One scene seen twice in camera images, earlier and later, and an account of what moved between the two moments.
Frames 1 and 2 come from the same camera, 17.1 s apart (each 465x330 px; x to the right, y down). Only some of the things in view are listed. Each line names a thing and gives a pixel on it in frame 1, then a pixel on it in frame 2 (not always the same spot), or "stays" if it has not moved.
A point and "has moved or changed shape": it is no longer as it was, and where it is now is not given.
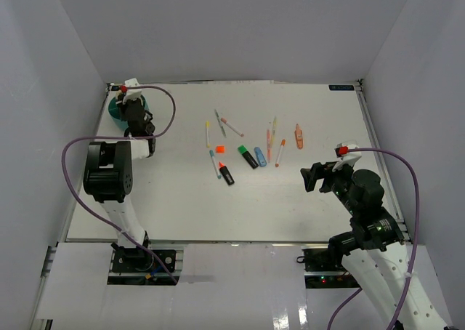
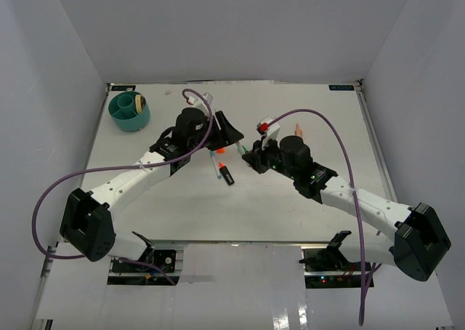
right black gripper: [318, 171] -> [256, 158]
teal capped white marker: [215, 164] stays
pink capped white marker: [224, 121] has moved or changed shape
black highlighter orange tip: [226, 174] stays
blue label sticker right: [341, 87] stays
